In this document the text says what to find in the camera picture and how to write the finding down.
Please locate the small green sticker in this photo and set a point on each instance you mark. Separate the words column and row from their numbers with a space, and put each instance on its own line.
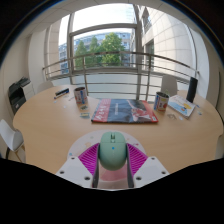
column 84, row 115

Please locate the black cylindrical bottle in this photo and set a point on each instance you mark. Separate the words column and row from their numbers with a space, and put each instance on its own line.
column 192, row 90

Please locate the small black box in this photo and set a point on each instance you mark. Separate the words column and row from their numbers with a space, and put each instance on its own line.
column 62, row 92

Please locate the black office printer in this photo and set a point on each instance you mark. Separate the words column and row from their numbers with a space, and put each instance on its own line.
column 18, row 96

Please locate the light blue picture book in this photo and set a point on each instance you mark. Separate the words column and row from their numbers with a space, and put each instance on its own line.
column 181, row 106

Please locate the white can with red print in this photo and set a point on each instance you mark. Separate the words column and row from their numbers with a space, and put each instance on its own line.
column 161, row 102

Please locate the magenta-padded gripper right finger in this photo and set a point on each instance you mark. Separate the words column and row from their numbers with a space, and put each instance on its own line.
column 150, row 170

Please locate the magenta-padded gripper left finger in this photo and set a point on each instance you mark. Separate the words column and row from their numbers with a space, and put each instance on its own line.
column 75, row 170

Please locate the small white mug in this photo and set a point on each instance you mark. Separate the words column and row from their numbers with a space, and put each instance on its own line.
column 80, row 95

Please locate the mint green computer mouse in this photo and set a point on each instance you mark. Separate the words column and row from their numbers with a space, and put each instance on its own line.
column 112, row 153

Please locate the metal balcony railing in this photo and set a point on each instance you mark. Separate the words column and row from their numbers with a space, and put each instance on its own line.
column 110, row 53

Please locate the red and dark magazine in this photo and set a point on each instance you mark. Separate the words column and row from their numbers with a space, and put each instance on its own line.
column 123, row 111

